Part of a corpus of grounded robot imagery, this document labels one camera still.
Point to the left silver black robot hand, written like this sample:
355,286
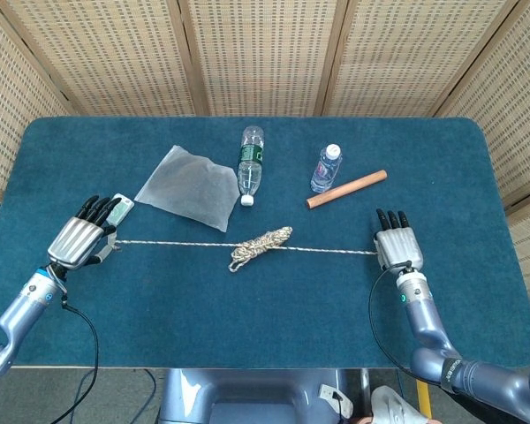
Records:
75,240

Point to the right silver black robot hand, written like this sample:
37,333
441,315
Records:
399,249

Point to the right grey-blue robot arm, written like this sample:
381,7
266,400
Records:
424,318

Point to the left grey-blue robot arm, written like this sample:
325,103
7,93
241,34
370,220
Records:
22,309

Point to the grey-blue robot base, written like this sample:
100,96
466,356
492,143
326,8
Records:
247,397

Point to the small green card box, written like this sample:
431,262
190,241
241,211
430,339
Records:
123,211

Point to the brown wooden rod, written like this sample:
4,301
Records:
346,189

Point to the small clear water bottle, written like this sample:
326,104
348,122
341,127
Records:
324,173

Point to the translucent plastic bag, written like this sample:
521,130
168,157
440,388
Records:
190,190

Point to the metal table leg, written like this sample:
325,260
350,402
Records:
365,382

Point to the yellow floor strip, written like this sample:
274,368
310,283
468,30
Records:
422,397

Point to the light grey shoe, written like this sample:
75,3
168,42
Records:
393,406

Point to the blue felt table mat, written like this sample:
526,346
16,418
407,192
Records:
247,318

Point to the clear bottle green label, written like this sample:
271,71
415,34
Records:
250,172

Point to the white bracket with plug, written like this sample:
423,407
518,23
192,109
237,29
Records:
342,404

